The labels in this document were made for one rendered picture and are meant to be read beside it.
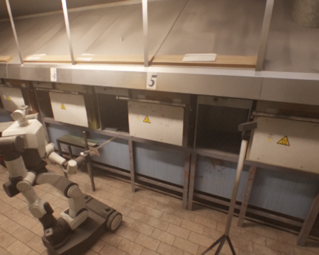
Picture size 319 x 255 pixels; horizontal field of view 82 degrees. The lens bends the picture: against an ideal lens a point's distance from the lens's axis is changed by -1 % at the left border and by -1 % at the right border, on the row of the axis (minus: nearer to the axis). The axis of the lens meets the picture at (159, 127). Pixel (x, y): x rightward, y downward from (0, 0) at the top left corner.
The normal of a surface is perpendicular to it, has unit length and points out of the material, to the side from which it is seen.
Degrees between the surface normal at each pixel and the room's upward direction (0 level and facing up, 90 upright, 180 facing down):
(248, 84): 80
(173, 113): 90
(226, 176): 90
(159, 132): 90
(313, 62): 33
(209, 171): 90
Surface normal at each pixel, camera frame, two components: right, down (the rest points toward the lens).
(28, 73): -0.40, 0.17
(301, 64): -0.22, -0.59
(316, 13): -0.66, 0.28
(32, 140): 0.87, 0.10
